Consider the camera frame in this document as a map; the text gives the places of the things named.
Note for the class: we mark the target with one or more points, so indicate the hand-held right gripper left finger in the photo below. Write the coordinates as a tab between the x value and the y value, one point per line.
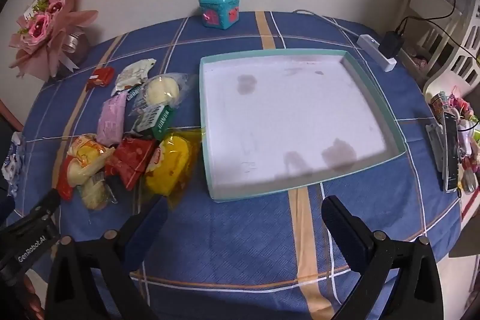
148	226

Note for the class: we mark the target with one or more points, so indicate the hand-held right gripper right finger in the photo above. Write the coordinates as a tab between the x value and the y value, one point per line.
356	248

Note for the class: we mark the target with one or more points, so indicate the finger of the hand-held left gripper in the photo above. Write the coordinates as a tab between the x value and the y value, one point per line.
47	205

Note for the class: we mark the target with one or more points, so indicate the long red patterned packet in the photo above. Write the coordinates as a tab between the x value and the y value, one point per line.
64	181

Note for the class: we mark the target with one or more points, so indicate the green-edged clear cake packet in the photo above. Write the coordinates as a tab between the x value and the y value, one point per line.
92	194

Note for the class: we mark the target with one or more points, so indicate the cream swiss roll packet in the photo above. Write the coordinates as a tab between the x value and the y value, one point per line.
88	155

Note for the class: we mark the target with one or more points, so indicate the yellow clear cake packet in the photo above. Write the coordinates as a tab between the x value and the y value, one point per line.
168	162

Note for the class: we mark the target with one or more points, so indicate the red flower print snack packet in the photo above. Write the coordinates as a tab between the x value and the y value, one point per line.
131	158

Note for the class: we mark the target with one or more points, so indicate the green white biscuit packet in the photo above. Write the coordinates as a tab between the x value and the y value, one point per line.
153	119

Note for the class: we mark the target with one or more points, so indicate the pink snack packet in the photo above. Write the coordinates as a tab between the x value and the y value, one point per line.
110	117

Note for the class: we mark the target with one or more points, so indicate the clear packet with pale cake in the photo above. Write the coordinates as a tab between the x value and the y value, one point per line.
161	89

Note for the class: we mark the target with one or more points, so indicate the small dark red candy packet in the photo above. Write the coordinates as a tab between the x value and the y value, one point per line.
100	77

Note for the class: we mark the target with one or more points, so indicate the teal cardboard box tray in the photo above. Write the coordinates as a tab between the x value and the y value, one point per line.
292	110

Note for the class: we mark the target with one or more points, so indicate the cream white snack packet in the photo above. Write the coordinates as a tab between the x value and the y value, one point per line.
131	74

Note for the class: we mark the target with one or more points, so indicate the blue white tissue packet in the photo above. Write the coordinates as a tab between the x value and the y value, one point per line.
13	162

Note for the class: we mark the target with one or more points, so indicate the blue plaid tablecloth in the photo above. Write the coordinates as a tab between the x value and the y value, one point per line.
243	230

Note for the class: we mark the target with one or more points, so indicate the grey phone stand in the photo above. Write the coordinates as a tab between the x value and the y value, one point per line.
435	143

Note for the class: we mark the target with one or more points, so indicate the black smartphone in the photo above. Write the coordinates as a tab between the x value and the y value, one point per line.
451	151

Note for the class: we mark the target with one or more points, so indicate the brown jar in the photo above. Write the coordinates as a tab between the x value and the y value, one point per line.
77	46

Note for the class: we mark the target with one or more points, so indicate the colourful puzzle cube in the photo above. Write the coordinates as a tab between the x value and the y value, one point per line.
438	104

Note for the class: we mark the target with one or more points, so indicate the pile of colourful trinkets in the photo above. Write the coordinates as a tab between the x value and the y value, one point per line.
467	106

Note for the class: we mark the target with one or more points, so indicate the pink flower bouquet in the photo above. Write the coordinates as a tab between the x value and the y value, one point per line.
41	24

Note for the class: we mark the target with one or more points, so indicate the pink hair bands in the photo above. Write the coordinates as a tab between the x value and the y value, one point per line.
418	59

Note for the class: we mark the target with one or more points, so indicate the black charger adapter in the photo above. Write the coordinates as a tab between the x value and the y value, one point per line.
390	44

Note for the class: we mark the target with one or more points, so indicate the white power strip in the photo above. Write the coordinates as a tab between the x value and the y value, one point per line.
365	40

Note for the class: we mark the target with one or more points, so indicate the teal toy house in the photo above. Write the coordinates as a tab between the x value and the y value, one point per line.
219	10

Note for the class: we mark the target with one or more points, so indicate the white plastic rack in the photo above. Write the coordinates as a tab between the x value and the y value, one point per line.
467	42

